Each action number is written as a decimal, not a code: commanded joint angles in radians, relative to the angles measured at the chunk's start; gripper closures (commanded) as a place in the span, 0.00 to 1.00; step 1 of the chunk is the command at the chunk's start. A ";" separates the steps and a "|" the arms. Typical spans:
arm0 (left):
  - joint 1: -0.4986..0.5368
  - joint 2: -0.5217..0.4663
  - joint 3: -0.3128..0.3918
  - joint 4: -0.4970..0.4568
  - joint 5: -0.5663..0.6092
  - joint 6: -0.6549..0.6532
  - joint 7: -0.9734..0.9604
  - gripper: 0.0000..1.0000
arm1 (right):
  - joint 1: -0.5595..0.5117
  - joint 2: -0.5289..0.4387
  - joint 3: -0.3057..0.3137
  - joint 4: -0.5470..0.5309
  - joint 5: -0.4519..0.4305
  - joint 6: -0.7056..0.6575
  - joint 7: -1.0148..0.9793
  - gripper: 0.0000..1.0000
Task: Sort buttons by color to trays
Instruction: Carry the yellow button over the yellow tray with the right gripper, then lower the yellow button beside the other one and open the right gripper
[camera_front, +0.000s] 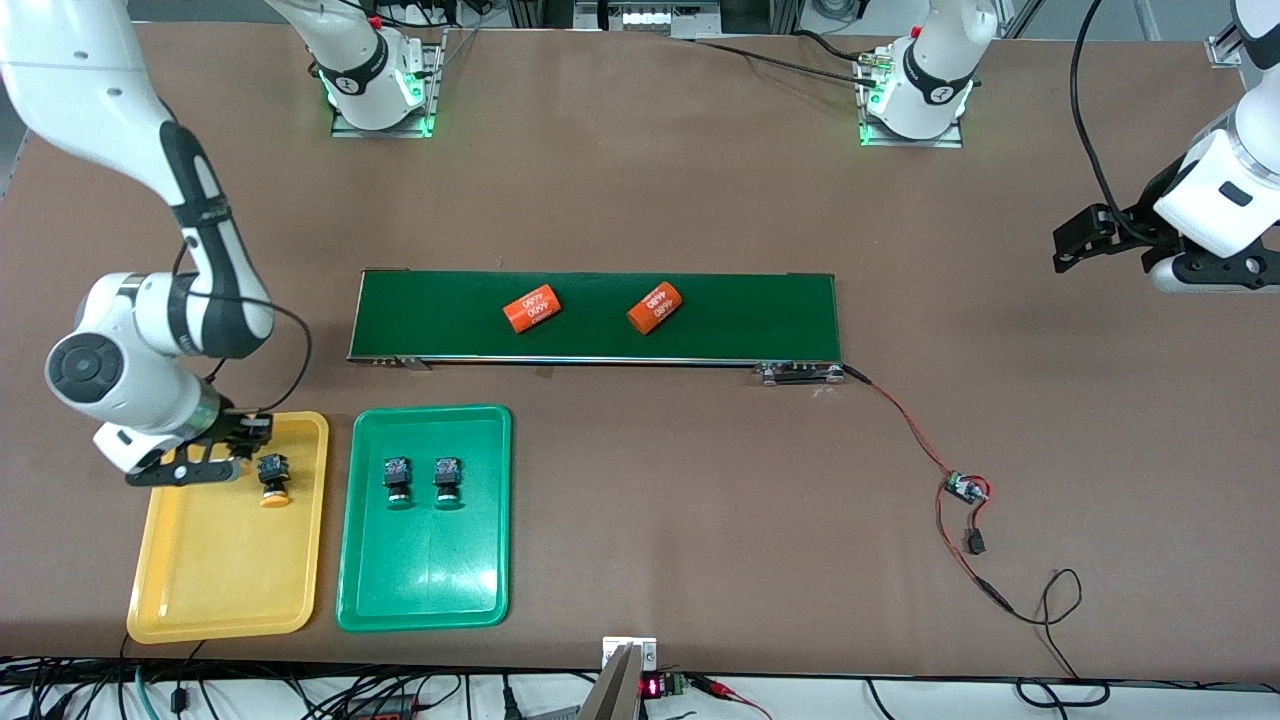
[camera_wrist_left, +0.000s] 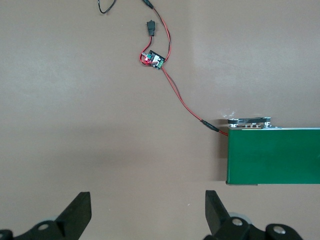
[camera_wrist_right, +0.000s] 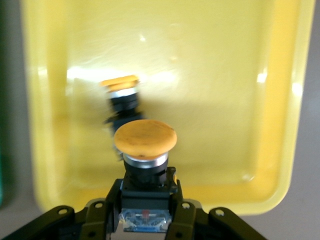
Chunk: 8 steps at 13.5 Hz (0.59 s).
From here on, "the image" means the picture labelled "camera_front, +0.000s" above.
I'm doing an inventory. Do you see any orange 4680 battery cylinder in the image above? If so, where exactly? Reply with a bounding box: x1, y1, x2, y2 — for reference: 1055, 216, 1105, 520
502, 284, 562, 335
627, 281, 684, 336

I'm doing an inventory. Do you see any green conveyor belt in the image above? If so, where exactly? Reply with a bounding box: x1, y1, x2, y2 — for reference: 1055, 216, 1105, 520
347, 268, 846, 386

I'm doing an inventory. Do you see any yellow mushroom push button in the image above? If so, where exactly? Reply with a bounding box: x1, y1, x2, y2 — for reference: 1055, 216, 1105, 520
257, 452, 292, 508

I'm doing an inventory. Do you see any yellow plastic tray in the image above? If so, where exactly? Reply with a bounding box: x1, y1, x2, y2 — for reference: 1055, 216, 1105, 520
127, 411, 330, 644

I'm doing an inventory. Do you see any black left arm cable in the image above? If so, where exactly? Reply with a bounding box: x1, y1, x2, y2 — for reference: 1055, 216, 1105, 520
1068, 0, 1136, 231

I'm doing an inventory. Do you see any metal frame device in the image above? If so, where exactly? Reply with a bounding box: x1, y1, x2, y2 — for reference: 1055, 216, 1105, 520
573, 0, 723, 39

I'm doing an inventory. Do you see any red clip lead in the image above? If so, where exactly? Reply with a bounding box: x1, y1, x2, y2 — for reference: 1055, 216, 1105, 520
690, 675, 773, 720

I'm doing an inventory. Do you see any green plastic tray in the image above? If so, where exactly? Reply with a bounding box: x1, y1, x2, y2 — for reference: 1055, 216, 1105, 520
336, 404, 513, 633

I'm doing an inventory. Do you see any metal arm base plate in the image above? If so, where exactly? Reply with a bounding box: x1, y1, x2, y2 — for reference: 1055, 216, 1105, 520
330, 30, 447, 139
856, 45, 966, 149

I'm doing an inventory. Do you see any small metal bracket plate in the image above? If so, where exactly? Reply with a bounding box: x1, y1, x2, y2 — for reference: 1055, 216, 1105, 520
602, 636, 659, 673

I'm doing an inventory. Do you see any red black wire pair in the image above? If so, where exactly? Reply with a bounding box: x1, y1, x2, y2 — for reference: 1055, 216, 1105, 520
935, 490, 1013, 613
840, 363, 959, 481

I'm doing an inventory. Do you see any thin black looped cable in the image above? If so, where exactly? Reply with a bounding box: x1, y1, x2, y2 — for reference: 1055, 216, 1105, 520
1005, 568, 1111, 709

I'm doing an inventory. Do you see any grey metal pole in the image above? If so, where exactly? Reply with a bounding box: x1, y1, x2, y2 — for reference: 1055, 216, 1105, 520
578, 643, 646, 720

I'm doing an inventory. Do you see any black cable on table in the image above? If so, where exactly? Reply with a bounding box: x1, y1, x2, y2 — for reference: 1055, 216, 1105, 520
685, 30, 881, 89

